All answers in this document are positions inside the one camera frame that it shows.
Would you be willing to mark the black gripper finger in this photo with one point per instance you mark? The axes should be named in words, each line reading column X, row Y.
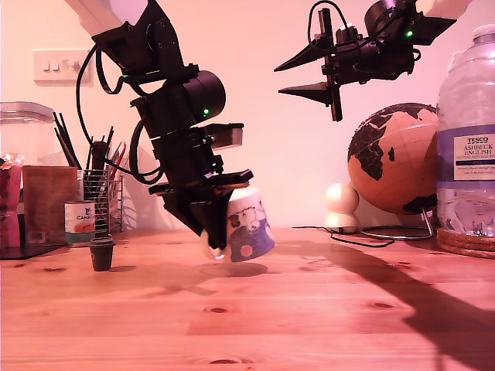
column 214, row 220
column 313, row 92
column 181, row 208
column 309, row 56

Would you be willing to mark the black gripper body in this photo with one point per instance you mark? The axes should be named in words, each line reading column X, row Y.
column 185, row 162
column 344, row 62

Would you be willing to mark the white mug with blue print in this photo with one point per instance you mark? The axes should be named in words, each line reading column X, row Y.
column 247, row 228

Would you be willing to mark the dark brown coffee capsule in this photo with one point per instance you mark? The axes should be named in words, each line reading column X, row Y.
column 102, row 257

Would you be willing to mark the red pencil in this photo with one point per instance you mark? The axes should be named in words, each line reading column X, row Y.
column 119, row 154

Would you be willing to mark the black pencil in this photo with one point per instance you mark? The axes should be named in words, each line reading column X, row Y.
column 110, row 141

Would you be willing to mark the thick black brush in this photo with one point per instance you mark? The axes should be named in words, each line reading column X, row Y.
column 100, row 156

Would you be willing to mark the thin black brush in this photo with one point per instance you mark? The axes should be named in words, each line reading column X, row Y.
column 90, row 154

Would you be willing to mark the white labelled tin can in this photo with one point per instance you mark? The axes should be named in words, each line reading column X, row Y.
column 79, row 224

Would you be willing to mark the white round table device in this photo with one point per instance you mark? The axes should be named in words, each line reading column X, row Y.
column 340, row 200

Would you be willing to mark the cork globe with dark continents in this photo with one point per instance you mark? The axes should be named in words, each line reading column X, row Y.
column 402, row 162

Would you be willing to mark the black chopstick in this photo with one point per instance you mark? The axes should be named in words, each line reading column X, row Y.
column 64, row 148
column 69, row 137
column 65, row 141

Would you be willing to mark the large clear water bottle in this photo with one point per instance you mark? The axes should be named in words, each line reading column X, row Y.
column 464, row 116

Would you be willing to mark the brown paper pouch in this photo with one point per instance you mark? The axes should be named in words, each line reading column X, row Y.
column 48, row 205

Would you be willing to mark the black flat mat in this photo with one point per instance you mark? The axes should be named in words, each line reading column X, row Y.
column 31, row 252

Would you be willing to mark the glass jar with metal lid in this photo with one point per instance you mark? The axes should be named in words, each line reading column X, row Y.
column 23, row 135

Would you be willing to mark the pink snack packet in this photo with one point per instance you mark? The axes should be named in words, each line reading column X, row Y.
column 8, row 201

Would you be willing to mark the round cork coaster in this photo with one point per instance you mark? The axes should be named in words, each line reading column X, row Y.
column 464, row 239
column 464, row 246
column 464, row 252

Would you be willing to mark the arm grey camera box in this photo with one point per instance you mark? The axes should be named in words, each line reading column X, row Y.
column 347, row 33
column 228, row 135

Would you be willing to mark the white wall switch plate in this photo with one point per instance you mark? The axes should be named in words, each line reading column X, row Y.
column 58, row 75

